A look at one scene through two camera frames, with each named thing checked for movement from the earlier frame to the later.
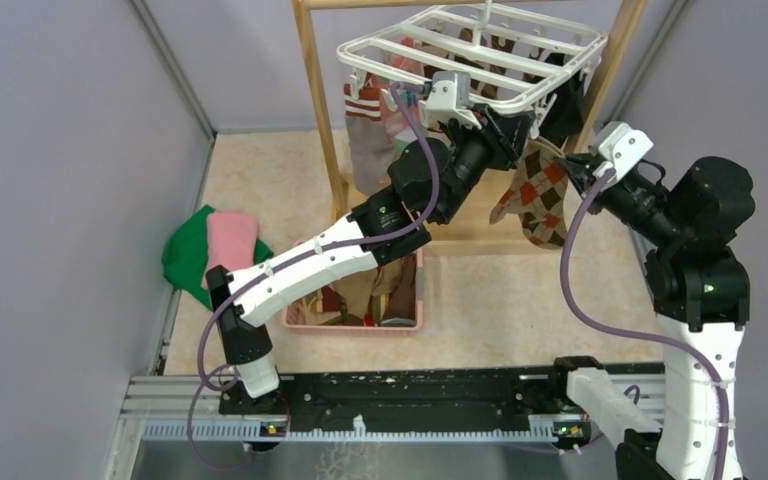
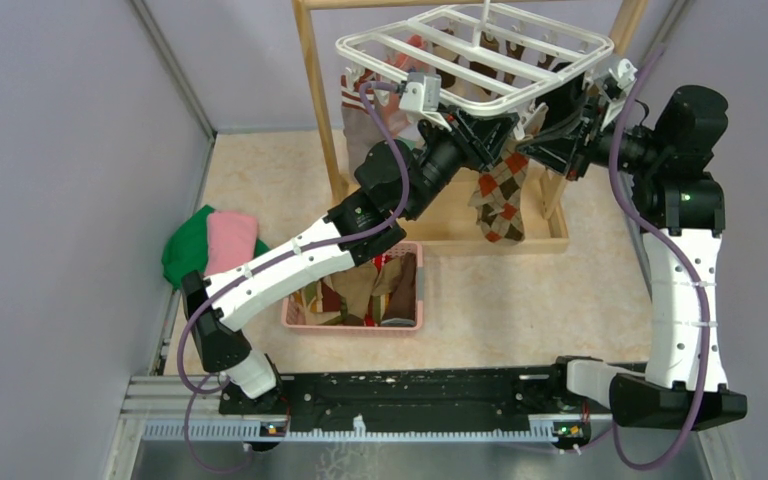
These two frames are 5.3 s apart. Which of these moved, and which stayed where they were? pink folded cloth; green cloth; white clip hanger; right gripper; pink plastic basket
Moved: right gripper; white clip hanger
Stayed: green cloth; pink folded cloth; pink plastic basket
